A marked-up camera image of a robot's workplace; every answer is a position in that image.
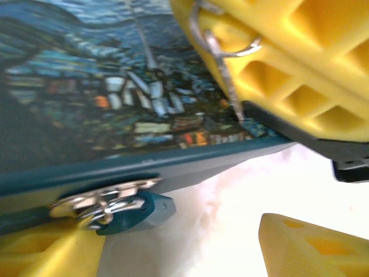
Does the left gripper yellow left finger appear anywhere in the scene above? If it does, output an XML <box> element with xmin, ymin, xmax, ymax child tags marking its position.
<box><xmin>0</xmin><ymin>218</ymin><xmax>106</xmax><ymax>277</ymax></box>

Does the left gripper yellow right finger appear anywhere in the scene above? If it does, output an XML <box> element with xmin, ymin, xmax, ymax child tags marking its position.
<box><xmin>258</xmin><ymin>212</ymin><xmax>369</xmax><ymax>277</ymax></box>

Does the small silver key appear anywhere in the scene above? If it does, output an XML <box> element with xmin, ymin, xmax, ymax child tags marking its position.
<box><xmin>204</xmin><ymin>29</ymin><xmax>246</xmax><ymax>124</ymax></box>

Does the metal key ring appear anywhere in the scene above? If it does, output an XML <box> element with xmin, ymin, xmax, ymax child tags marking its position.
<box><xmin>188</xmin><ymin>0</ymin><xmax>263</xmax><ymax>59</ymax></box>

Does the small blue padlock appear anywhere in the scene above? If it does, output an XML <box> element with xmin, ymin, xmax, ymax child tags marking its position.
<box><xmin>76</xmin><ymin>192</ymin><xmax>176</xmax><ymax>237</ymax></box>

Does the starry night painted box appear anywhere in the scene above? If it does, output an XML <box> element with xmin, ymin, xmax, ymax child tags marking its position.
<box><xmin>0</xmin><ymin>0</ymin><xmax>295</xmax><ymax>240</ymax></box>

